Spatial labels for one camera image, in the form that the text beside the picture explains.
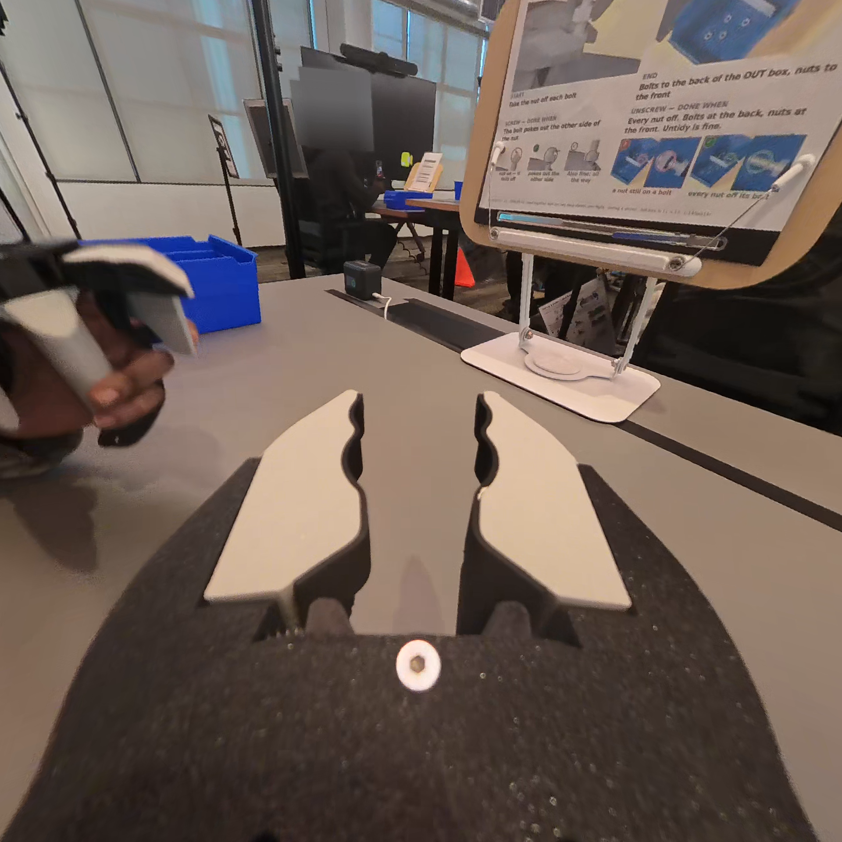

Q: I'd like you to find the person's left hand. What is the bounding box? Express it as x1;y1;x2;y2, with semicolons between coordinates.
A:
0;289;200;440

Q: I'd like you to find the black cube charger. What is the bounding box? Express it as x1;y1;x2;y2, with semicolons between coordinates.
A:
343;259;383;302

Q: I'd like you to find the black webcam bar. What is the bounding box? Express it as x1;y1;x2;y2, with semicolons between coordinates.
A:
339;43;419;77

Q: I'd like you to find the small document stand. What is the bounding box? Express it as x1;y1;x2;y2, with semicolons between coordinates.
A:
403;152;445;196

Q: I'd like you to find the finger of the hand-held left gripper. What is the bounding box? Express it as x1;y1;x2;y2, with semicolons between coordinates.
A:
124;289;200;357
62;243;196;301

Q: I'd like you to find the blue plastic bin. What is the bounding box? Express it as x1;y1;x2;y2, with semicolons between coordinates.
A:
79;234;261;335

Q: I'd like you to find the wooden desk with black legs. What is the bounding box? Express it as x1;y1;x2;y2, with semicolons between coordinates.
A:
370;196;463;302

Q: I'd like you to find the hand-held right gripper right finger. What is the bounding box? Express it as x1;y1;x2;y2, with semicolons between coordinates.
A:
457;391;634;634

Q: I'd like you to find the black structural post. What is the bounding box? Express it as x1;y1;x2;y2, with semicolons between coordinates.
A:
249;0;309;281

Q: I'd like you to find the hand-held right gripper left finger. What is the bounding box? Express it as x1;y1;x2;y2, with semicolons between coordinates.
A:
203;389;373;634

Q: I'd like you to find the printed paper sheet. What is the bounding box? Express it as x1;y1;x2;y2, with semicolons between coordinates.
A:
538;272;624;347

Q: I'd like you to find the black monitor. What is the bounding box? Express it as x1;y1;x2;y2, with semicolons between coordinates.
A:
370;74;438;182

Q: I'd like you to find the printed instruction sheet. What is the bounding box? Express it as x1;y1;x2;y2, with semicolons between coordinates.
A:
478;0;842;233

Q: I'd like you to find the black sign tripod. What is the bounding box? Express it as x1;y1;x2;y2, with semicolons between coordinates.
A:
208;114;243;248

